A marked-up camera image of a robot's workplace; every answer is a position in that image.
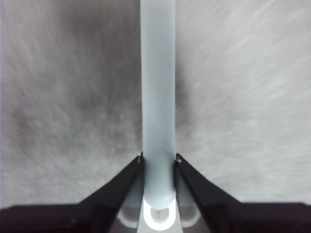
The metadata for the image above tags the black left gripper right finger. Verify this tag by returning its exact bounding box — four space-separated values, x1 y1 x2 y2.
173 152 311 233

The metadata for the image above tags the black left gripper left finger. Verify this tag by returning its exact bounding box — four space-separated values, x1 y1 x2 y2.
0 151 144 233

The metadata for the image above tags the grey cup brush cream sponge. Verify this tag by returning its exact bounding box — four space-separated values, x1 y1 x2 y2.
139 0 177 232

